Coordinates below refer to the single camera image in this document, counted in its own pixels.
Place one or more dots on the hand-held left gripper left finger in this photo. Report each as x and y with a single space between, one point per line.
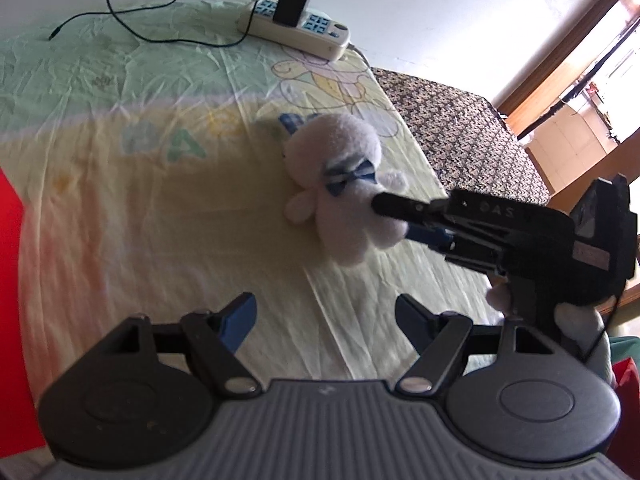
239 321

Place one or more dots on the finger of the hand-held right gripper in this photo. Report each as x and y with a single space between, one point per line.
430 237
405 207

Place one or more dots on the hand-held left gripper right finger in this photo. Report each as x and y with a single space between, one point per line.
414 321

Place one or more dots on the white rabbit plush toy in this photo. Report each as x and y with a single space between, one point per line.
345 210

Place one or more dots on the red cardboard box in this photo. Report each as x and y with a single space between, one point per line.
15 310

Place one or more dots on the person's right hand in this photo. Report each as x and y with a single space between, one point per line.
585 330

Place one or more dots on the patterned brown cushion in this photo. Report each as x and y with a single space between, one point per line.
465 130

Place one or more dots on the light brown cabinet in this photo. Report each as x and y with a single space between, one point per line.
570 145

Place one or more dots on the teal cloth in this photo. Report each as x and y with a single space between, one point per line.
625 350

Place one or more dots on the pale printed bed sheet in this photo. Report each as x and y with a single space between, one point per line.
150 185

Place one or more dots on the white power strip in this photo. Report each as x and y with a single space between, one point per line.
320 32

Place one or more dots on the black charger plug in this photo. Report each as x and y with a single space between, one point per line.
292 2

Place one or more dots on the wooden door frame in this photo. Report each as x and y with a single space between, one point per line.
560 40

